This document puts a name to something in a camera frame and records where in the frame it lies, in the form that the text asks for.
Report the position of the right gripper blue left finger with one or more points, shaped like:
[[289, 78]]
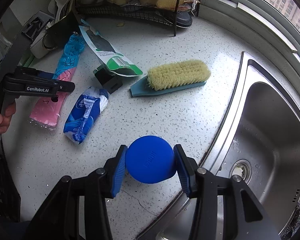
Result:
[[118, 170]]

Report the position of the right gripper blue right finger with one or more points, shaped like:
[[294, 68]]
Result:
[[186, 170]]

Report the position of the blue round lid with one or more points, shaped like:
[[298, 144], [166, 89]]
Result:
[[150, 160]]

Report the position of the pink blue plastic bag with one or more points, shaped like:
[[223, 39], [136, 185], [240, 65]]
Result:
[[46, 112]]

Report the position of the blue white plastic wrapper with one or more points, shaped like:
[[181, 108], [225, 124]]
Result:
[[83, 115]]

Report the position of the clear green blister package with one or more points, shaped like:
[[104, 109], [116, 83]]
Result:
[[111, 58]]

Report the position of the person's left hand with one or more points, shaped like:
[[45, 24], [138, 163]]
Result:
[[5, 118]]

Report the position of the white ceramic sugar pot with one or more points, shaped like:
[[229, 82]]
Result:
[[37, 48]]

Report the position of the dark utensil holder mug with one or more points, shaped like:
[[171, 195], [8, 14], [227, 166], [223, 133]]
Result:
[[59, 34]]

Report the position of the stainless steel sink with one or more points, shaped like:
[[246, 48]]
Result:
[[251, 172]]

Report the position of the white rice spoon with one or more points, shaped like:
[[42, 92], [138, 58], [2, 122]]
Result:
[[55, 7]]

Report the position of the yellow bristle scrub brush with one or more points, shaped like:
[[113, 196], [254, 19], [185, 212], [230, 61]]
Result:
[[172, 77]]

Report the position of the small black cube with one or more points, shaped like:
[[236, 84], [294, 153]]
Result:
[[109, 81]]

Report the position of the black wire rack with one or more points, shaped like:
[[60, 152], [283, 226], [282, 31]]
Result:
[[174, 13]]

